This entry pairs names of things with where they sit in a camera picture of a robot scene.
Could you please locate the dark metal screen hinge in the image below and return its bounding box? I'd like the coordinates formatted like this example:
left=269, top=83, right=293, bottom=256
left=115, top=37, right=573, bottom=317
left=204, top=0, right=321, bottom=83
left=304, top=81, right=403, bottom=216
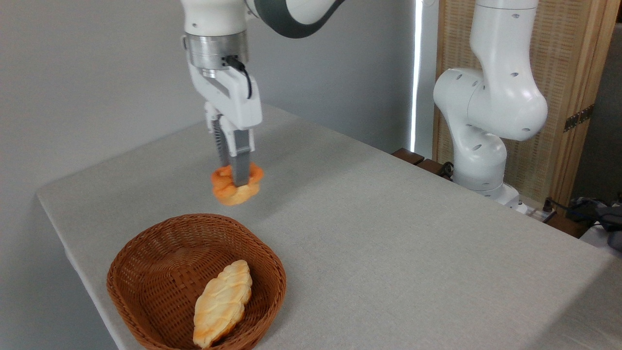
left=564, top=105, right=594, bottom=133

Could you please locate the brown wicker basket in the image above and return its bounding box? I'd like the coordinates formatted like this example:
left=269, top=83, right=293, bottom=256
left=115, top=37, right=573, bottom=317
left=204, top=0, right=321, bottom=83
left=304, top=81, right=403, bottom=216
left=106, top=213, right=287, bottom=350

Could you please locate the long pale bread loaf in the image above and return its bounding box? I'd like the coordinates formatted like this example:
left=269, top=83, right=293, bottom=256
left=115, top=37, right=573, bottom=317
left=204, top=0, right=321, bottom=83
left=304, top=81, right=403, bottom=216
left=193, top=260, right=253, bottom=349

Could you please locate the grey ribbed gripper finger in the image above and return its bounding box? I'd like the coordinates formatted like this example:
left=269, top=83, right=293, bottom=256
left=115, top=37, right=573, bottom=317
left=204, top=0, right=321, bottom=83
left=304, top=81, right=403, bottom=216
left=204, top=101, right=230, bottom=169
left=227, top=125, right=256, bottom=188

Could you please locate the white power strip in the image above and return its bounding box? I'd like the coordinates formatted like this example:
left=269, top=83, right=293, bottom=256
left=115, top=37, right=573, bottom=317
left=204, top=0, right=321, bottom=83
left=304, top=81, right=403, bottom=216
left=516, top=202, right=557, bottom=223

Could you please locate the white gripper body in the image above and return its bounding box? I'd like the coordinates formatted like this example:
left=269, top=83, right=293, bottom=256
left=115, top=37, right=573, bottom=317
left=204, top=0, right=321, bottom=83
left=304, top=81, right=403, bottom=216
left=187, top=63, right=263, bottom=131

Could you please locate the dark grey bundled device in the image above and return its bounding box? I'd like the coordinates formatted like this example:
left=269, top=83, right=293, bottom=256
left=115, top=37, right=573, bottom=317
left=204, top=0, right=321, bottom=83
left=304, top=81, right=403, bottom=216
left=568, top=194, right=622, bottom=252

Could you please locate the black plug with cable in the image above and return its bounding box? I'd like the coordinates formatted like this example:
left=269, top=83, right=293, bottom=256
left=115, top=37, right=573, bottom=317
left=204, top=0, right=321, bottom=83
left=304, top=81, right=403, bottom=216
left=542, top=197, right=591, bottom=219

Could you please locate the woven folding screen wooden frame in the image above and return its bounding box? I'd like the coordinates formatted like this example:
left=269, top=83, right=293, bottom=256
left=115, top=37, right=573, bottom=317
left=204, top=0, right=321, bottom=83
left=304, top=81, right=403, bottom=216
left=432, top=0, right=622, bottom=210

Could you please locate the round orange bread roll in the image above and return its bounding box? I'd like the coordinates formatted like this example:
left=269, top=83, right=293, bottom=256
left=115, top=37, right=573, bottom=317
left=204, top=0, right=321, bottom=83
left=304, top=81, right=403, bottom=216
left=211, top=162, right=264, bottom=206

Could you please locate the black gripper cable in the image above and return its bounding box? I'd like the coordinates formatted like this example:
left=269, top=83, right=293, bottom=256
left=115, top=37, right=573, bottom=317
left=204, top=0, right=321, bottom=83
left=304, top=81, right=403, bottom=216
left=225, top=56, right=253, bottom=99

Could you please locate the grey tablecloth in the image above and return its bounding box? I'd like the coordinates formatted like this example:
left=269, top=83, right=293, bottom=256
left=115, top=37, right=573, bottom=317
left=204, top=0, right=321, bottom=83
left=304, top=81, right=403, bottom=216
left=36, top=105, right=622, bottom=350

